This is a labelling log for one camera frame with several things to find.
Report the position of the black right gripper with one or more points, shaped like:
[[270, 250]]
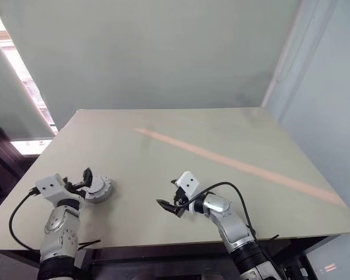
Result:
[[182, 204]]

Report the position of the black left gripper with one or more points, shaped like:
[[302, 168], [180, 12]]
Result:
[[75, 189]]

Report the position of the motor stator with copper coils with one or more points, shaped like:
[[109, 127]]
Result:
[[106, 196]]

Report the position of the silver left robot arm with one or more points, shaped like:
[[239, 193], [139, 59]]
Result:
[[61, 230]]

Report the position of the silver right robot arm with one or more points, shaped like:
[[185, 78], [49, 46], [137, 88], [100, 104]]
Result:
[[230, 224]]

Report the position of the dark wooden cabinet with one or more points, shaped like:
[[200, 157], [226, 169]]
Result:
[[3, 157]]

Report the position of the window with buildings outside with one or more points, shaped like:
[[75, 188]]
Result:
[[33, 87]]

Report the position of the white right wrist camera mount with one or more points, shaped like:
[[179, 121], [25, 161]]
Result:
[[188, 182]]

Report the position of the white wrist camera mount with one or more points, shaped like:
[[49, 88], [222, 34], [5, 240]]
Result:
[[188, 182], [49, 186]]

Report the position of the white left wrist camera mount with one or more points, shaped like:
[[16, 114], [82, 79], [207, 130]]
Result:
[[49, 186]]

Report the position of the black table frame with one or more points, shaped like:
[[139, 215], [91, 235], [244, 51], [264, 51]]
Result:
[[163, 256]]

